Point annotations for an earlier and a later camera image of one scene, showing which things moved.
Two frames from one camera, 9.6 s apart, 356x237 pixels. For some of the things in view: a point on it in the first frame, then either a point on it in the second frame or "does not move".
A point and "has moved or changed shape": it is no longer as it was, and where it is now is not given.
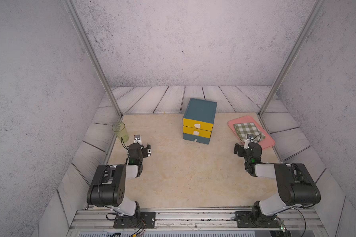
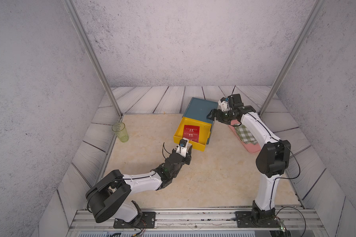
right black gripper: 241,150 to 218,112
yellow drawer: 198,124 has moved or changed shape
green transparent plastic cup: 120,130 does not move
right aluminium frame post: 291,56 does not move
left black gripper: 145,151 to 187,157
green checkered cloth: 244,129 does not move
